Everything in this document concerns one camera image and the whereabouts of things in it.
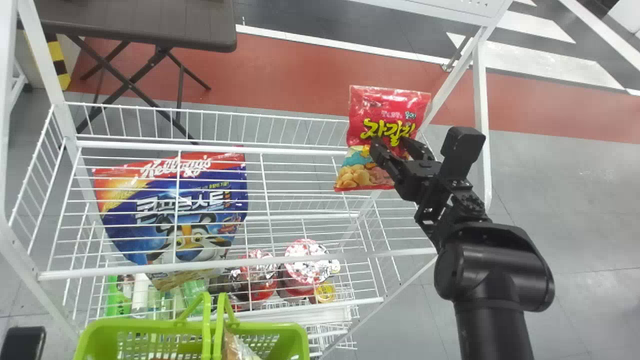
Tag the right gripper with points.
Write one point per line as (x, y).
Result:
(420, 179)

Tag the red snack packet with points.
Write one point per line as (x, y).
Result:
(387, 112)

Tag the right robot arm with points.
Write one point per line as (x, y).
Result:
(492, 280)

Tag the red noodle cup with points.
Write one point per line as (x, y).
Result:
(305, 265)
(257, 280)

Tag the yellow can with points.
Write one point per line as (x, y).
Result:
(326, 294)

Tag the blue cereal bag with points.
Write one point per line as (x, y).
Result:
(170, 205)

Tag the brown snack packet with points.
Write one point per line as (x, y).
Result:
(237, 347)

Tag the dark side table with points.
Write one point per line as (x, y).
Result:
(140, 22)

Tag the white bottle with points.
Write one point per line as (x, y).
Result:
(140, 295)

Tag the green basket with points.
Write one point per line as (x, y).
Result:
(125, 340)

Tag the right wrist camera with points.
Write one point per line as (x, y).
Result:
(462, 147)

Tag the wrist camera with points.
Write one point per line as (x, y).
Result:
(462, 147)
(22, 344)

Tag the yellow black striped post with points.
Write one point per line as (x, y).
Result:
(59, 60)

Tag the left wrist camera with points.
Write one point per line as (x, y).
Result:
(22, 344)

